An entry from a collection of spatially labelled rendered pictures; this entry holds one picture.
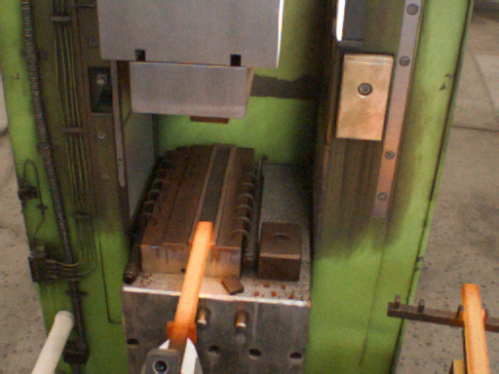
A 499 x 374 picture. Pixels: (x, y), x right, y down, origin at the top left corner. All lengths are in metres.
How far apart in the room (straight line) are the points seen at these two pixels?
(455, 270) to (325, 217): 1.65
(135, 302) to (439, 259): 1.94
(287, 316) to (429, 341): 1.36
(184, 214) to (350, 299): 0.45
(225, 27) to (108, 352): 0.98
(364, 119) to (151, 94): 0.41
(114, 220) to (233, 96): 0.49
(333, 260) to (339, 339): 0.25
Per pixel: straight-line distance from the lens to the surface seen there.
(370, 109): 1.23
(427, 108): 1.28
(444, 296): 2.81
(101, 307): 1.62
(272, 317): 1.28
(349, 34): 1.16
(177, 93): 1.10
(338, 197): 1.35
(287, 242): 1.30
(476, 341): 1.18
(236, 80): 1.08
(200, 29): 1.06
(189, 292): 1.12
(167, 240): 1.28
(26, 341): 2.55
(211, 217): 1.35
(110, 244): 1.49
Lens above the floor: 1.75
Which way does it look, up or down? 31 degrees down
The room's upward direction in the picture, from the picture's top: 2 degrees clockwise
